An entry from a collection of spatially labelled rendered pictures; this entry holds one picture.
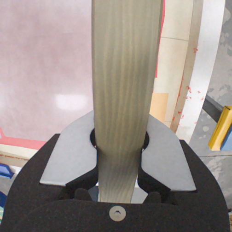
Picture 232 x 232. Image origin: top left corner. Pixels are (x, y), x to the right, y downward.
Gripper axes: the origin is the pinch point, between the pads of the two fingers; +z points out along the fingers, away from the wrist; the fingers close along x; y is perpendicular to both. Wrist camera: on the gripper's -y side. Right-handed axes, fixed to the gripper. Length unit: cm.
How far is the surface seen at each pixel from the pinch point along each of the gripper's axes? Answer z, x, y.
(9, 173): 9.5, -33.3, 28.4
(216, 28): 10.4, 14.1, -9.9
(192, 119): 10.5, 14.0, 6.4
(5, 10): 13.9, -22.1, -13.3
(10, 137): 14.1, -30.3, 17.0
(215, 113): 24.2, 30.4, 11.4
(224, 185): 110, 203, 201
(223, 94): 109, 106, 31
